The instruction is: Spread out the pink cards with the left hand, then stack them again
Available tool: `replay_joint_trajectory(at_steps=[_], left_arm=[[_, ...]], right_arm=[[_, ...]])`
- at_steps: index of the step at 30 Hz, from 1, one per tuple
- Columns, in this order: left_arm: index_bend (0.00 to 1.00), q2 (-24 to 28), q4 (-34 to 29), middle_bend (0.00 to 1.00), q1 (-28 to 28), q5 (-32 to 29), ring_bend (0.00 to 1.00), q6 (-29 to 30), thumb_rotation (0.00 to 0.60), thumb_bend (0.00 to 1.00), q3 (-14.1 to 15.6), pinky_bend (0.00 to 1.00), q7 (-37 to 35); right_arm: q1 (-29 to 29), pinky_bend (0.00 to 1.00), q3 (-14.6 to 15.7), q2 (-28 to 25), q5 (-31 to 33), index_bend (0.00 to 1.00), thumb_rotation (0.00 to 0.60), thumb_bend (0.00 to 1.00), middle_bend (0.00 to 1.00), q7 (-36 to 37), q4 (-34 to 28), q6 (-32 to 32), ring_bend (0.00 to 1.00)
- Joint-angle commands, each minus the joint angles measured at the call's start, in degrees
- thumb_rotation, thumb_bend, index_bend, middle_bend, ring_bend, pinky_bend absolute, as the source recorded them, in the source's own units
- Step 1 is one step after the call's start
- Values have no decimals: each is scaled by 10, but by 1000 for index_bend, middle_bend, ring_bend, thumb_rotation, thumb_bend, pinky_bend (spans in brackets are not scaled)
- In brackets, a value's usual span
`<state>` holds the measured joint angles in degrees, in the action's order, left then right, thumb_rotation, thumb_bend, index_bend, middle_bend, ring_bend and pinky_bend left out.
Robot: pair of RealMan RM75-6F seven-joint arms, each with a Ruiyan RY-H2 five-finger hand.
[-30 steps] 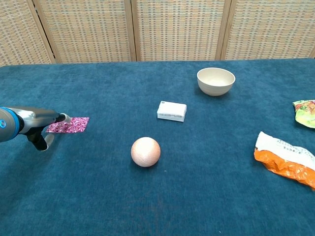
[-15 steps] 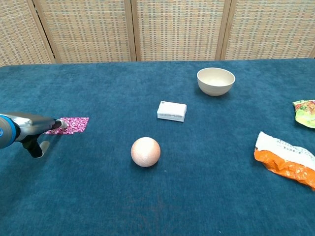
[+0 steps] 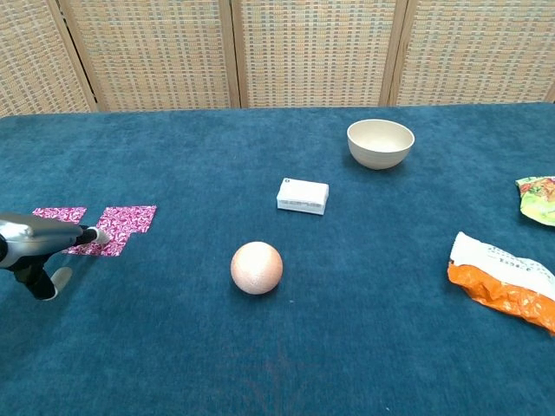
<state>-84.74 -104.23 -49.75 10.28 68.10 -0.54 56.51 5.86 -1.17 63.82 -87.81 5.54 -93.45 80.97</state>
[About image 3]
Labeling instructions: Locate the teal table cloth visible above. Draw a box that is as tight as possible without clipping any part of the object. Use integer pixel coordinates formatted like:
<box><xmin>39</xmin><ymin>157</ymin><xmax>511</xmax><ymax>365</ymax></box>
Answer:
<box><xmin>0</xmin><ymin>101</ymin><xmax>555</xmax><ymax>416</ymax></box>

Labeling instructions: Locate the peach foam ball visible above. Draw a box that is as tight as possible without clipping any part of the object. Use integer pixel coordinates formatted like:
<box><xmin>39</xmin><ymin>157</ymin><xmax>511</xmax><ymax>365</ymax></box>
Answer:
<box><xmin>230</xmin><ymin>241</ymin><xmax>284</xmax><ymax>296</ymax></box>

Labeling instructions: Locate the small white box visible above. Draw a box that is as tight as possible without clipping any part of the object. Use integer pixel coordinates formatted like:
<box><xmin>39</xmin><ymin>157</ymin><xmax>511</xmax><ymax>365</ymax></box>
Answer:
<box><xmin>276</xmin><ymin>177</ymin><xmax>330</xmax><ymax>217</ymax></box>

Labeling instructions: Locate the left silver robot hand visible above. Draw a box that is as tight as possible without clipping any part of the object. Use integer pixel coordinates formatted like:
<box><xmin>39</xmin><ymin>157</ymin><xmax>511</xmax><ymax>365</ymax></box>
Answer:
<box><xmin>0</xmin><ymin>211</ymin><xmax>110</xmax><ymax>302</ymax></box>

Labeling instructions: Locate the woven folding screen panel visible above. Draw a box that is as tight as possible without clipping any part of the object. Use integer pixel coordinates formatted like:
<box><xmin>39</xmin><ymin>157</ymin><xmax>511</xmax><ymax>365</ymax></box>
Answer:
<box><xmin>58</xmin><ymin>0</ymin><xmax>242</xmax><ymax>113</ymax></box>
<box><xmin>379</xmin><ymin>0</ymin><xmax>555</xmax><ymax>107</ymax></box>
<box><xmin>219</xmin><ymin>0</ymin><xmax>408</xmax><ymax>109</ymax></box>
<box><xmin>0</xmin><ymin>0</ymin><xmax>99</xmax><ymax>118</ymax></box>

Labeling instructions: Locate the orange and white snack bag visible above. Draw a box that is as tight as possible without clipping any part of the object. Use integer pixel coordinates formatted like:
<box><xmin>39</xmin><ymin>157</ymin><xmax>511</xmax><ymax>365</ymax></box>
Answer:
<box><xmin>447</xmin><ymin>231</ymin><xmax>555</xmax><ymax>337</ymax></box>

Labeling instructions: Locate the green snack bag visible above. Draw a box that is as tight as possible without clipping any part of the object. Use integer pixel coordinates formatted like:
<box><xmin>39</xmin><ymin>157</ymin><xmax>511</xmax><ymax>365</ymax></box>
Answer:
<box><xmin>514</xmin><ymin>175</ymin><xmax>555</xmax><ymax>228</ymax></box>

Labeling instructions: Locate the cream bowl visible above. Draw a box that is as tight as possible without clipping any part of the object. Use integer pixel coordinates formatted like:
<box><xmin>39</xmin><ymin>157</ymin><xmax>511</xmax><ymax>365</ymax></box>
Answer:
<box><xmin>346</xmin><ymin>118</ymin><xmax>416</xmax><ymax>171</ymax></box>

